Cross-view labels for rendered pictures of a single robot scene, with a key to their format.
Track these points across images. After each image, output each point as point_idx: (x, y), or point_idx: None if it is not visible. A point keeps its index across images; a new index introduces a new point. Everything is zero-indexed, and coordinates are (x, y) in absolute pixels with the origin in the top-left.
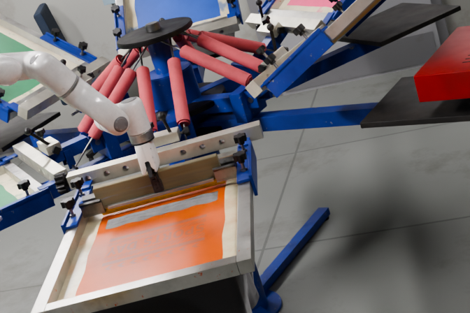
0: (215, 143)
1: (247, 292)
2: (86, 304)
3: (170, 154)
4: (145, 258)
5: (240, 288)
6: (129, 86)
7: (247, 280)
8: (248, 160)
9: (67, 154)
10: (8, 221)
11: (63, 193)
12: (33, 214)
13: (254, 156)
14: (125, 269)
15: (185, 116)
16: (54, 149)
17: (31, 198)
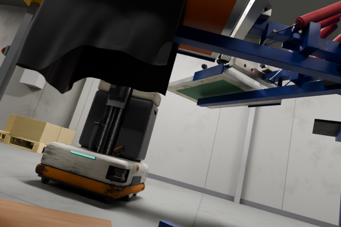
0: None
1: (105, 32)
2: None
3: (241, 18)
4: None
5: None
6: (325, 33)
7: (114, 26)
8: None
9: (272, 74)
10: (204, 75)
11: (219, 62)
12: (212, 74)
13: None
14: None
15: (301, 16)
16: (261, 64)
17: (215, 66)
